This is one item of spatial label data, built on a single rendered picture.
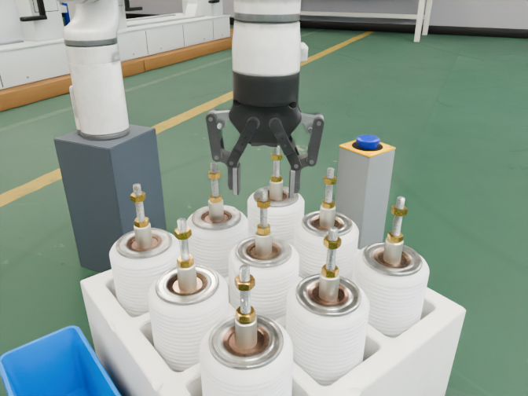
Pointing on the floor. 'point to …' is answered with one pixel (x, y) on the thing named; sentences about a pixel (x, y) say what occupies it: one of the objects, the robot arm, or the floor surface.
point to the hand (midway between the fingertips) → (264, 184)
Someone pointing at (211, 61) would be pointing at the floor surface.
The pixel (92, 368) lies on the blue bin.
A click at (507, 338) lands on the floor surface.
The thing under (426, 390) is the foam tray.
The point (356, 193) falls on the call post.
